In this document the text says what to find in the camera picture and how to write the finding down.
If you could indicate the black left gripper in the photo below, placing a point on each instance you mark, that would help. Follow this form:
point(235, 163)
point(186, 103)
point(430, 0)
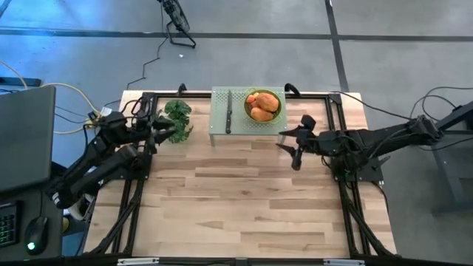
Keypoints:
point(148, 129)

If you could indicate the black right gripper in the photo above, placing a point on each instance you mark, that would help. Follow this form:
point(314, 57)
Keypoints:
point(318, 144)

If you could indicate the green colander bowl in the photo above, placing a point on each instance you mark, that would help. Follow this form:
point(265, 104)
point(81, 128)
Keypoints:
point(278, 115)

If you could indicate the orange oblong fruit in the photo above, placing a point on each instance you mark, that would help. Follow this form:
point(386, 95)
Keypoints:
point(261, 115)
point(267, 102)

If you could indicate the small red-orange pear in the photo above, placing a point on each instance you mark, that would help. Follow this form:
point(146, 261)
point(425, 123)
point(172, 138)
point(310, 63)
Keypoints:
point(251, 99)

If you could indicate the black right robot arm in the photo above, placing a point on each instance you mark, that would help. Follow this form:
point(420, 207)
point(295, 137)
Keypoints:
point(388, 134)

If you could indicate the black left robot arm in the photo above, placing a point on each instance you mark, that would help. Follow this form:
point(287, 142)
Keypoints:
point(96, 170)

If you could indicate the green potted plant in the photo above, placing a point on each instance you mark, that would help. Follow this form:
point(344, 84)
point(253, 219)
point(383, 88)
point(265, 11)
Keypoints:
point(179, 111)

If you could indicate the black clamp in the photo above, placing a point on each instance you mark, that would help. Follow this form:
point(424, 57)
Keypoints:
point(292, 88)
point(181, 88)

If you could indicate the pale green perforated shelf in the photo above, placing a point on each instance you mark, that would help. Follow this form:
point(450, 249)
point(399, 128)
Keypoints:
point(240, 125)

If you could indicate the white power adapter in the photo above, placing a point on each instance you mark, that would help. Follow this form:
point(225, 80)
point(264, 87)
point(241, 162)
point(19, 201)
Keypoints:
point(106, 111)

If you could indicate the white plastic bag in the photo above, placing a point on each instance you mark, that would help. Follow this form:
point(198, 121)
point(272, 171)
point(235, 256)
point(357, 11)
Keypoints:
point(83, 210)

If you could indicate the black floor fan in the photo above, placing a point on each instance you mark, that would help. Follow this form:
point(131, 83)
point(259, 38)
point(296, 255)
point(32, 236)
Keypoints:
point(179, 18)

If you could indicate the yellow-green ball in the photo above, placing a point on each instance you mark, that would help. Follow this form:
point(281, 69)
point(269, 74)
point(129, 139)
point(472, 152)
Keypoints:
point(65, 224)

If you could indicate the grey desk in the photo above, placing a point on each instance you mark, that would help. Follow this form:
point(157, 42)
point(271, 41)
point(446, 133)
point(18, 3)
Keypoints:
point(55, 236)

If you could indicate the black flat bar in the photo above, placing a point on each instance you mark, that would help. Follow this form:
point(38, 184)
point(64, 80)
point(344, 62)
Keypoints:
point(18, 81)

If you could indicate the black metal stand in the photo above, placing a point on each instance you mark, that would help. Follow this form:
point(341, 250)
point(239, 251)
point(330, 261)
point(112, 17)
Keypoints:
point(447, 155)

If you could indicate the black computer mouse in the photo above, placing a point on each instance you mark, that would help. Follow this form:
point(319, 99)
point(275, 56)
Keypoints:
point(36, 234)

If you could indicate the backlit keyboard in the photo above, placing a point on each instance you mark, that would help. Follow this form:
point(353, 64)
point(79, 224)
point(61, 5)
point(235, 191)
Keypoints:
point(7, 225)

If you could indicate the black metal table frame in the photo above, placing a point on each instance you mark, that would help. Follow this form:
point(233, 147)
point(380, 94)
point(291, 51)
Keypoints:
point(199, 95)

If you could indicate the silver bracket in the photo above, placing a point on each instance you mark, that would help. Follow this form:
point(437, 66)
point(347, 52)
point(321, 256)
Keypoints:
point(136, 261)
point(343, 262)

